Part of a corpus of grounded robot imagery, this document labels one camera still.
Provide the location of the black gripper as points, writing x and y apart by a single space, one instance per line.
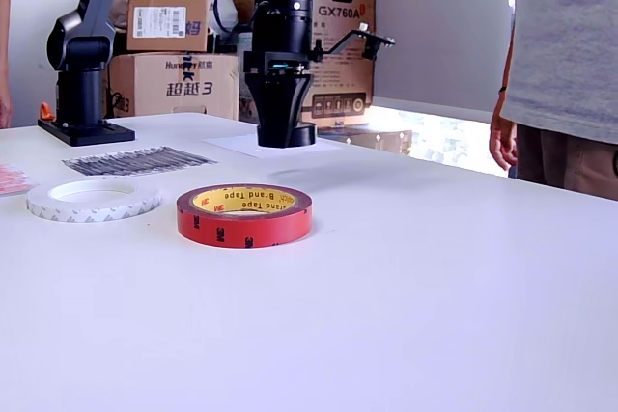
261 64

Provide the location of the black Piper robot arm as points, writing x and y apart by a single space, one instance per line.
285 7

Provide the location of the bystander bare forearm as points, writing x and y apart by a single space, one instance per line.
4 21

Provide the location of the person's right forearm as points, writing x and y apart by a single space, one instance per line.
506 81

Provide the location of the red tape roll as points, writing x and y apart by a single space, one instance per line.
241 231

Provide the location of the white tape roll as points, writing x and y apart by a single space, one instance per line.
92 213

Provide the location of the person's right hand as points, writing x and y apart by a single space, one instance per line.
504 142

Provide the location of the bystander hand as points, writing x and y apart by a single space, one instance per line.
4 110

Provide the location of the blank white paper sheet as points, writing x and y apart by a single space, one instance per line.
328 145

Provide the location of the large GX760A cardboard box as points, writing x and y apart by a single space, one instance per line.
347 93

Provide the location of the grey plastic bag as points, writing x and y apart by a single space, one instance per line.
232 11

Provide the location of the upper cardboard box with label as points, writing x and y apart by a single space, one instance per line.
164 40

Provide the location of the Huntkey cardboard box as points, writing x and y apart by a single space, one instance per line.
145 93

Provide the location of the black scribbled paper sheet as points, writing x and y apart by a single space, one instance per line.
140 161

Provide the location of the orange clamp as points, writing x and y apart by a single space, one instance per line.
46 110

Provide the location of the red scribbled paper sheet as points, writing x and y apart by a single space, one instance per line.
12 180

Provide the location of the person in grey shirt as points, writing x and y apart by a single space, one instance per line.
570 45

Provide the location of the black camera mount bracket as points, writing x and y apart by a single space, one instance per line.
345 43

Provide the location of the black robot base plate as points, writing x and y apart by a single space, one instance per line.
96 134

